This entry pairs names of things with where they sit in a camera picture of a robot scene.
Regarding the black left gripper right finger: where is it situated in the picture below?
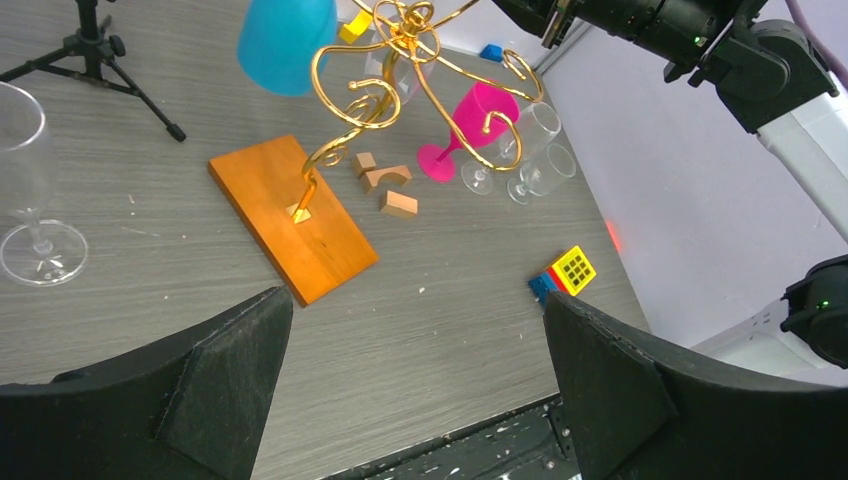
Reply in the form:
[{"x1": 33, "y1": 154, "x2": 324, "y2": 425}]
[{"x1": 544, "y1": 292, "x2": 847, "y2": 479}]

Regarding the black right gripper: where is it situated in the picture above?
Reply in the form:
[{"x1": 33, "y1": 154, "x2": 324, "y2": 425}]
[{"x1": 495, "y1": 0, "x2": 703, "y2": 65}]

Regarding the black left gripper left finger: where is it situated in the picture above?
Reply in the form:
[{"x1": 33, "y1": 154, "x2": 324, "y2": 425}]
[{"x1": 1, "y1": 287, "x2": 293, "y2": 479}]

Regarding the clear wine glass front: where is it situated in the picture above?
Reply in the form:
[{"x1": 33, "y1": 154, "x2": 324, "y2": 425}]
[{"x1": 460, "y1": 102, "x2": 562, "y2": 195}]

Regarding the clear wine glass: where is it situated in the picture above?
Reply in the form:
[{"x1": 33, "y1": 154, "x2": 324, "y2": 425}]
[
  {"x1": 1, "y1": 82, "x2": 89, "y2": 287},
  {"x1": 364, "y1": 14, "x2": 438, "y2": 105},
  {"x1": 460, "y1": 102, "x2": 562, "y2": 195},
  {"x1": 506, "y1": 143, "x2": 577, "y2": 205}
]

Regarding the pink plastic wine glass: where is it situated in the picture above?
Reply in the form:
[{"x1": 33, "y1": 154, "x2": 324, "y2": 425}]
[{"x1": 417, "y1": 82, "x2": 520, "y2": 183}]

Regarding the blue plastic wine glass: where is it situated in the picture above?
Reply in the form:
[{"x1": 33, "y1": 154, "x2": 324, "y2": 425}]
[{"x1": 236, "y1": 0, "x2": 337, "y2": 96}]

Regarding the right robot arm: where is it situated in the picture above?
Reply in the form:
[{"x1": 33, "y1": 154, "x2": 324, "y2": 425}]
[{"x1": 499, "y1": 1, "x2": 847, "y2": 387}]

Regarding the orange wooden rack base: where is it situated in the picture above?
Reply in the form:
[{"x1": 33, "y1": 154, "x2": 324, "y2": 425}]
[{"x1": 208, "y1": 135, "x2": 378, "y2": 307}]

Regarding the colourful toy block calculator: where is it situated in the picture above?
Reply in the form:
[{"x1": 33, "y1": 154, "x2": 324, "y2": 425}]
[{"x1": 528, "y1": 245, "x2": 597, "y2": 307}]

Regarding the small blue block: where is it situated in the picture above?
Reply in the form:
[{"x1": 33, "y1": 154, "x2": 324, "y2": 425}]
[{"x1": 479, "y1": 44, "x2": 504, "y2": 63}]

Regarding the wooden rectangular block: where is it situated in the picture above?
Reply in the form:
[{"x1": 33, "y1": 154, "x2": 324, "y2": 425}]
[{"x1": 379, "y1": 190, "x2": 418, "y2": 219}]

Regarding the wooden arch block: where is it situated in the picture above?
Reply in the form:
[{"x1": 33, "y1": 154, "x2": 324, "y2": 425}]
[{"x1": 360, "y1": 165, "x2": 412, "y2": 195}]

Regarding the small wooden cube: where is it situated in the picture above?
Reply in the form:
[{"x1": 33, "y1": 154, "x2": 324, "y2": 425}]
[{"x1": 351, "y1": 152, "x2": 377, "y2": 177}]

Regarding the yellow curved block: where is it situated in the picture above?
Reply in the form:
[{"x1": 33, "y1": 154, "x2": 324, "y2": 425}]
[{"x1": 338, "y1": 11, "x2": 372, "y2": 45}]

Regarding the green microphone on tripod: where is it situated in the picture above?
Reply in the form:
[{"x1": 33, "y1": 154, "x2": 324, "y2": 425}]
[{"x1": 1, "y1": 0, "x2": 187, "y2": 142}]

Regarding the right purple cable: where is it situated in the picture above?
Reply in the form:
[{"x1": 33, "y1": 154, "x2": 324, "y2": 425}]
[{"x1": 784, "y1": 0, "x2": 848, "y2": 91}]

